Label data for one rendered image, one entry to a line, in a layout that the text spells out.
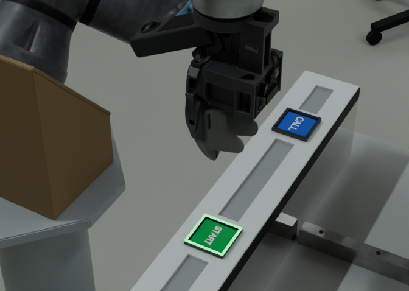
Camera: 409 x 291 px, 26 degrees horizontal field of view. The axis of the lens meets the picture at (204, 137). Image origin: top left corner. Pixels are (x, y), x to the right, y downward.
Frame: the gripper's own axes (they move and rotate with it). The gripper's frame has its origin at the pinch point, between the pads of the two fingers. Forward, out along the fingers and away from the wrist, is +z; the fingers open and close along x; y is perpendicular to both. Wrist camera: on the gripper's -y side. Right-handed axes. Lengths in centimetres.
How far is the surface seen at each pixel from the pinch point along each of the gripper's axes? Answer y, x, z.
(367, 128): -22, 149, 111
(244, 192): 0.3, 9.8, 15.1
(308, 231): 7.4, 17.2, 25.7
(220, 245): 2.3, -1.2, 14.2
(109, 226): -71, 73, 111
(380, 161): 10, 41, 29
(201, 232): -0.8, -0.4, 14.2
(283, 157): 1.9, 19.1, 15.1
